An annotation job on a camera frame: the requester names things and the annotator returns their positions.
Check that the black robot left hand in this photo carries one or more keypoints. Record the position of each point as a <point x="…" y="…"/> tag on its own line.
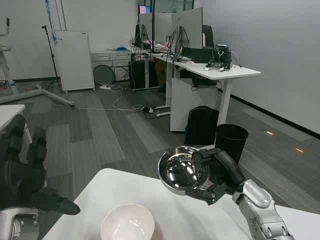
<point x="22" y="180"/>

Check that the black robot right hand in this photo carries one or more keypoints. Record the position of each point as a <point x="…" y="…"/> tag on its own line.
<point x="228" y="172"/>

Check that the shiny metal bowl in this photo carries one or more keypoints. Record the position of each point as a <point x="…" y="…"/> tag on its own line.
<point x="177" y="172"/>

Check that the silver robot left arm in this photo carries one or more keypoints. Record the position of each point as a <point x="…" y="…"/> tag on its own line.
<point x="15" y="223"/>

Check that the white bowl with orange outside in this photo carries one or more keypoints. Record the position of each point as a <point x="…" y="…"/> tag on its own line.
<point x="127" y="222"/>

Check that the black trash can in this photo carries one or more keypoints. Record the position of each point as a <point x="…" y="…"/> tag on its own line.
<point x="231" y="140"/>

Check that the black backpack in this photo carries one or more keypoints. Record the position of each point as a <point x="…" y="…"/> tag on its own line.
<point x="201" y="125"/>

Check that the small white side table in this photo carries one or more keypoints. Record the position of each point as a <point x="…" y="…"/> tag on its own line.
<point x="10" y="115"/>

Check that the black and white power strip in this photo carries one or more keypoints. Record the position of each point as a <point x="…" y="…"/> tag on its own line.
<point x="149" y="109"/>

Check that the long white office desk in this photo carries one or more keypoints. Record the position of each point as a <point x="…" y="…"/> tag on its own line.
<point x="225" y="71"/>

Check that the small black legged robot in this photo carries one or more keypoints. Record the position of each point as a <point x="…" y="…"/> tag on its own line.
<point x="220" y="58"/>

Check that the seated person in brown trousers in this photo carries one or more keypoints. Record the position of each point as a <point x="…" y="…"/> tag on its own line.
<point x="161" y="72"/>

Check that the black box on desk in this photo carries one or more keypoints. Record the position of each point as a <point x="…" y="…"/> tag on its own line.
<point x="197" y="53"/>

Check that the black tripod stand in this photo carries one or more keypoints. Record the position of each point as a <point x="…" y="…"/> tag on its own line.
<point x="52" y="57"/>

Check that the white rolling board cabinet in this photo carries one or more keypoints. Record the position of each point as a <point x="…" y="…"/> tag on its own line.
<point x="73" y="60"/>

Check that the round grey tray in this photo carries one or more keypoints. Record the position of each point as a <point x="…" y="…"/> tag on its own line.
<point x="103" y="74"/>

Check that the black computer tower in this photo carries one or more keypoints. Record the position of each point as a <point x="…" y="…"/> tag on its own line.
<point x="137" y="74"/>

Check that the black office chair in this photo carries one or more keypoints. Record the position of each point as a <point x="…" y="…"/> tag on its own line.
<point x="208" y="35"/>

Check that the white drawer cabinet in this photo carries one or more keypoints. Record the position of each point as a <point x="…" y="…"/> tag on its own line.
<point x="107" y="58"/>

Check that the grey computer monitor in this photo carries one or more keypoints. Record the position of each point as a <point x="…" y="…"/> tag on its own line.
<point x="188" y="27"/>

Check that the grey metal frame leg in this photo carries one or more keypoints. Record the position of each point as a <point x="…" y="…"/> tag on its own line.
<point x="50" y="96"/>

